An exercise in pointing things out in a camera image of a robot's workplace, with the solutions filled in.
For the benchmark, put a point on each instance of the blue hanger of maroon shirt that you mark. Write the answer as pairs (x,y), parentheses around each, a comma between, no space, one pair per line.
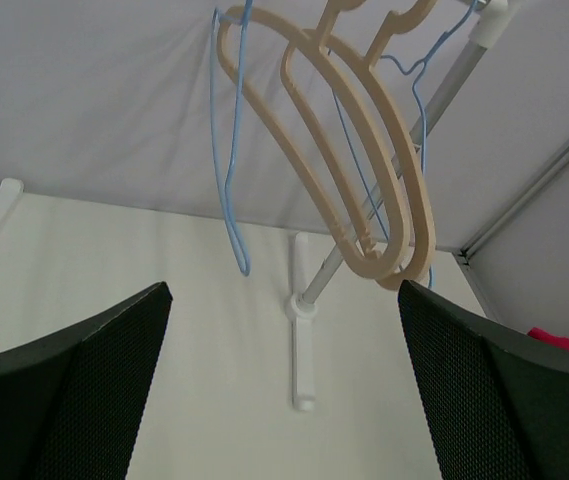
(224,181)

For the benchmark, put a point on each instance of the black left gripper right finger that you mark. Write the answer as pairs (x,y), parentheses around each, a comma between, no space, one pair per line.
(496,401)

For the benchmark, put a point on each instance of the beige hanger of green shirt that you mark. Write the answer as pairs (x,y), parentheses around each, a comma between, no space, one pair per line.
(385,138)

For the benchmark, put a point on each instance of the pink t-shirt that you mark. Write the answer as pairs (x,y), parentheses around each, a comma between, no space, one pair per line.
(548,338)

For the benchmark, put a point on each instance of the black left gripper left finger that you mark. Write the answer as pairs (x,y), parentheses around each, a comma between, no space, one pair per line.
(71,402)

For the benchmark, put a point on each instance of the white metal clothes rack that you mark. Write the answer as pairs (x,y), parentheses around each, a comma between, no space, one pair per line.
(300,310)

